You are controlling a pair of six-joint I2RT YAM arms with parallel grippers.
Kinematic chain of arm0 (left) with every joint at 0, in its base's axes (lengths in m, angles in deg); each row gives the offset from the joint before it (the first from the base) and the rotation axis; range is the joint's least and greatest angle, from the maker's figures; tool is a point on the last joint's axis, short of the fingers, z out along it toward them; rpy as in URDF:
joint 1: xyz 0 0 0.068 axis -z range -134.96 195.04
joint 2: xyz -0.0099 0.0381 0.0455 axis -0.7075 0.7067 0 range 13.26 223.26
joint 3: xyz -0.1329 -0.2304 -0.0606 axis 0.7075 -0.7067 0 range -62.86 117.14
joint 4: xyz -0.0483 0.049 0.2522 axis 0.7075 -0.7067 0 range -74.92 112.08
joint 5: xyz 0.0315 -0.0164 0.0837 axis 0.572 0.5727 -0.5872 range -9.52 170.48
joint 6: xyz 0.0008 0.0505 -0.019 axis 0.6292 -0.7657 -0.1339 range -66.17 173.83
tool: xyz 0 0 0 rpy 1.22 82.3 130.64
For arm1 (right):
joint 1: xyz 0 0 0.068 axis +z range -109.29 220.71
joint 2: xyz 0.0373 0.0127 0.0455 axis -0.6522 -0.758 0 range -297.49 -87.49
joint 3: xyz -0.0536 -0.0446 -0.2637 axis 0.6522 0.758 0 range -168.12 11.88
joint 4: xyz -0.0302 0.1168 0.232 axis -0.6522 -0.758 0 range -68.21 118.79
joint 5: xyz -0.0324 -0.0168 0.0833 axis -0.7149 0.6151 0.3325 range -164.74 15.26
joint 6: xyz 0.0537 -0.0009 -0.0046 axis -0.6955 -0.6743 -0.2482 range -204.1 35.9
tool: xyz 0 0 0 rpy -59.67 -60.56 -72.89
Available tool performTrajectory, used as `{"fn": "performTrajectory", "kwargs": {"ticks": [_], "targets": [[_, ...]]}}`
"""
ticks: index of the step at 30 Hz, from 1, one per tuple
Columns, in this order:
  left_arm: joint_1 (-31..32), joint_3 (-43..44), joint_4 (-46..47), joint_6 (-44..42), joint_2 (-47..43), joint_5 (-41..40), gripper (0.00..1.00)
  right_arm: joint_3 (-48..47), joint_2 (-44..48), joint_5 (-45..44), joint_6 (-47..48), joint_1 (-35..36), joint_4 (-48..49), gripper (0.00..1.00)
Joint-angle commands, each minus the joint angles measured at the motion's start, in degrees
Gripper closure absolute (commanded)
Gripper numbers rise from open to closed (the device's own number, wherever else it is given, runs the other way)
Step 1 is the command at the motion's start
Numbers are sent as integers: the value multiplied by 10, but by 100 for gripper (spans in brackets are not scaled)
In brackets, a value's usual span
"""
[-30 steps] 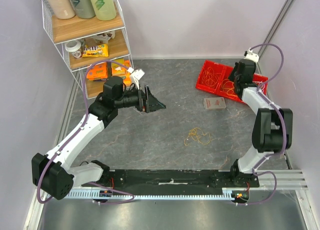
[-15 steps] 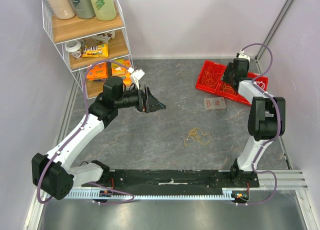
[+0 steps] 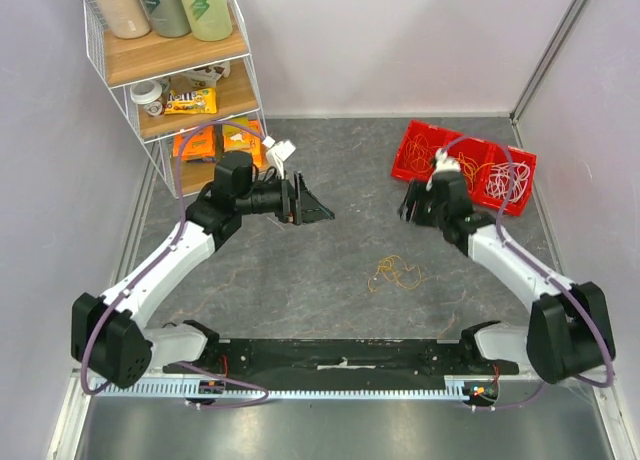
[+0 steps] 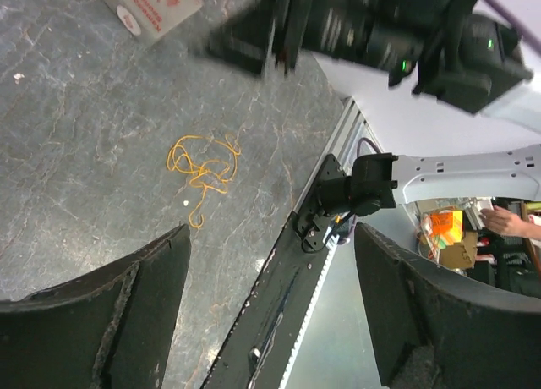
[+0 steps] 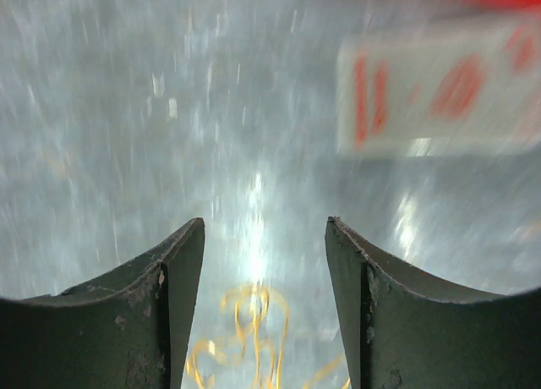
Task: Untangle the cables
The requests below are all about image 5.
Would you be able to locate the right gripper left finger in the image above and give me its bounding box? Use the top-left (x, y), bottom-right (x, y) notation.
top-left (1, 218), bottom-right (205, 388)

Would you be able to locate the grey sponge packet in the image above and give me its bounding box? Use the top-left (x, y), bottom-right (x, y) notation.
top-left (336, 15), bottom-right (540, 159)

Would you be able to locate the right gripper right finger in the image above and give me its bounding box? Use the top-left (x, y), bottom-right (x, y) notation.
top-left (325, 217), bottom-right (540, 388)

